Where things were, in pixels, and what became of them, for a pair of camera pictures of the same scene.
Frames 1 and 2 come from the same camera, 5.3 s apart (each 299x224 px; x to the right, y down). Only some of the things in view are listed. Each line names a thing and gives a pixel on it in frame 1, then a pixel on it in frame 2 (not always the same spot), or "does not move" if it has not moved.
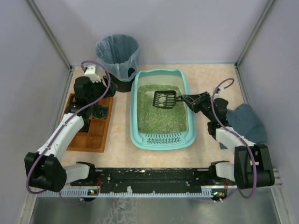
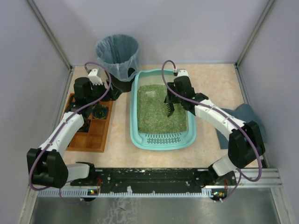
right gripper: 200,102 → 172,100
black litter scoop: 166,99 → 171,108
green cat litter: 153,120 does not move
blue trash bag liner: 118,53 does not move
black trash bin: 122,85 does not move
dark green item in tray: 100,111 does not move
